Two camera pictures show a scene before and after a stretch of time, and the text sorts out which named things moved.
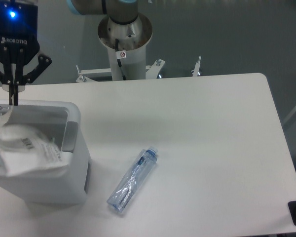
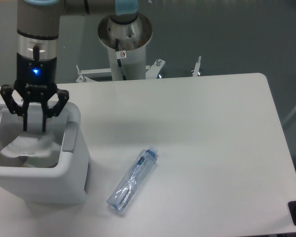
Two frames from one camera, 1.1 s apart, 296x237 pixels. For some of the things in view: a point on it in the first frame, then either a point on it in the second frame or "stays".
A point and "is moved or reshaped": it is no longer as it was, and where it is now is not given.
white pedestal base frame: x=87 y=75 stays
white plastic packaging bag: x=22 y=149 is moved or reshaped
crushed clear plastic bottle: x=120 y=196 stays
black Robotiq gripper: x=14 y=32 -> x=36 y=81
